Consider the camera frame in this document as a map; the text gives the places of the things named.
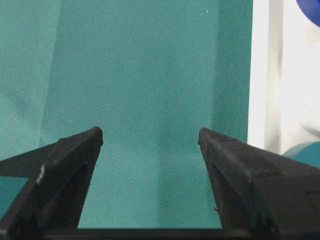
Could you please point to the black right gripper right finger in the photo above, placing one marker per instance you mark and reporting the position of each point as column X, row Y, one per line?
column 259, row 190

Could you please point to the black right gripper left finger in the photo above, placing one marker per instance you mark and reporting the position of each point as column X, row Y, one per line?
column 57, row 179

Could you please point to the green tape roll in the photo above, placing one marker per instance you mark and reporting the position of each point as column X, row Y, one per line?
column 307, row 153

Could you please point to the blue tape roll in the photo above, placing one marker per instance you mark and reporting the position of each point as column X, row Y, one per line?
column 311, row 9

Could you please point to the white plastic case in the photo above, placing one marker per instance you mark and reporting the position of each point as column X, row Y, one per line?
column 271, row 125

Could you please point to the green table cloth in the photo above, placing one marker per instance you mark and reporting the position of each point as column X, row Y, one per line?
column 150, row 74

